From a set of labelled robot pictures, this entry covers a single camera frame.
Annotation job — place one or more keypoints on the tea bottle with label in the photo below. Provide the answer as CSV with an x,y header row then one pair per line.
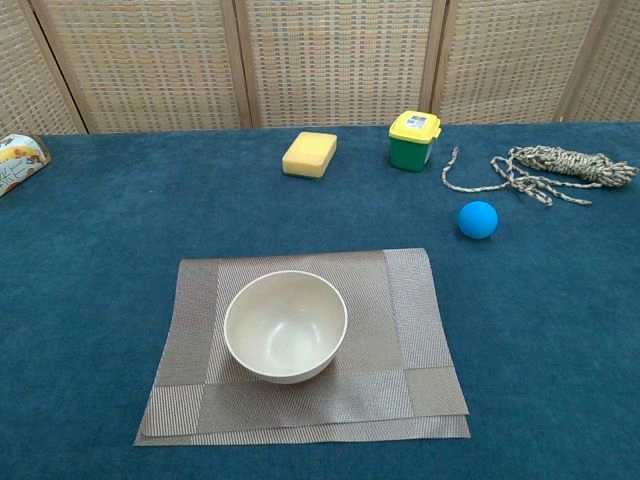
x,y
20,160

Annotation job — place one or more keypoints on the woven bamboo screen panel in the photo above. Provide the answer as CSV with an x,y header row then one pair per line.
x,y
25,75
150,65
340,60
510,60
615,75

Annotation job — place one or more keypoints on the green container yellow lid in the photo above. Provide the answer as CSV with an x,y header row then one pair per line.
x,y
410,150

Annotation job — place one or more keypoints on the cream bowl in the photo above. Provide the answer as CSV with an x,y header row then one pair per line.
x,y
285,330

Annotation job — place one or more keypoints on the blue ball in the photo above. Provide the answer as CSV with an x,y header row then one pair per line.
x,y
478,220

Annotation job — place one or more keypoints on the brown woven placemat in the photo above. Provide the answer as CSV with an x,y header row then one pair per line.
x,y
425,350

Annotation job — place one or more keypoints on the blue carpet table cover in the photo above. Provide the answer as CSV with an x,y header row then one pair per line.
x,y
100,250

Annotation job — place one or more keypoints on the yellow sponge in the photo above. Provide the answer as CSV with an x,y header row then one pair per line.
x,y
310,152

